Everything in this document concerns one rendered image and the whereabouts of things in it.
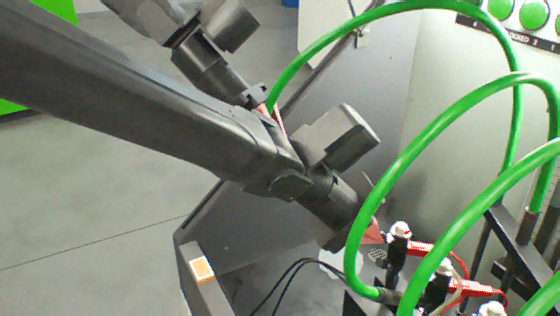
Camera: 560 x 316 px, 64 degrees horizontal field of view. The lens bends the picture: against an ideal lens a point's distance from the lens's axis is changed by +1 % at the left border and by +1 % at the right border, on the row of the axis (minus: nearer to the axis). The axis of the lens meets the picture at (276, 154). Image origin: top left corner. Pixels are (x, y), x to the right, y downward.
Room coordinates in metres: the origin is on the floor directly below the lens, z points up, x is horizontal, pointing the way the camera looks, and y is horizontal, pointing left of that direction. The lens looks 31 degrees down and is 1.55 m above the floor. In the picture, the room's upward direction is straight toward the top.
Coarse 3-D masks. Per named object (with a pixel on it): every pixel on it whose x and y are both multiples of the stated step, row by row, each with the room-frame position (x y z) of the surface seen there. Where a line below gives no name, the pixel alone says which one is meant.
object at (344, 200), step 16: (336, 176) 0.46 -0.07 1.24; (352, 176) 0.50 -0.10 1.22; (336, 192) 0.44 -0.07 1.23; (352, 192) 0.46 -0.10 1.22; (368, 192) 0.46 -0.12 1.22; (320, 208) 0.43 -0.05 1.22; (336, 208) 0.43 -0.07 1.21; (352, 208) 0.44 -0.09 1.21; (320, 224) 0.46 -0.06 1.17; (336, 224) 0.43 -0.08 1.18; (352, 224) 0.43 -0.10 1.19; (320, 240) 0.43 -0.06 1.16
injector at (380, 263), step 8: (392, 232) 0.49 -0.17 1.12; (400, 240) 0.48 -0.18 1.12; (408, 240) 0.48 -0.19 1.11; (392, 248) 0.48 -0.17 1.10; (400, 248) 0.48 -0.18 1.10; (392, 256) 0.48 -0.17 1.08; (400, 256) 0.48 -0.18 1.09; (376, 264) 0.48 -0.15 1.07; (384, 264) 0.48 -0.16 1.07; (392, 264) 0.48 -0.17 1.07; (400, 264) 0.48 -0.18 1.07; (392, 272) 0.49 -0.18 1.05; (392, 280) 0.48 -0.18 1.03; (392, 288) 0.49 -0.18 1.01; (384, 304) 0.49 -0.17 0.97
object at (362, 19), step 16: (416, 0) 0.57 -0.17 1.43; (432, 0) 0.57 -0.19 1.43; (448, 0) 0.57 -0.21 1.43; (368, 16) 0.56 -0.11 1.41; (384, 16) 0.56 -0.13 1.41; (480, 16) 0.57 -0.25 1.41; (336, 32) 0.55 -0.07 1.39; (496, 32) 0.57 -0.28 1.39; (320, 48) 0.55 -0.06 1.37; (512, 48) 0.57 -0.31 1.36; (512, 64) 0.58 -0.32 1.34; (288, 80) 0.55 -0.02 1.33; (272, 96) 0.55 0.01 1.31; (512, 96) 0.58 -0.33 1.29; (512, 112) 0.58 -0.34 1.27; (512, 128) 0.58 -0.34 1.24; (512, 144) 0.58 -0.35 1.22; (512, 160) 0.58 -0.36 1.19
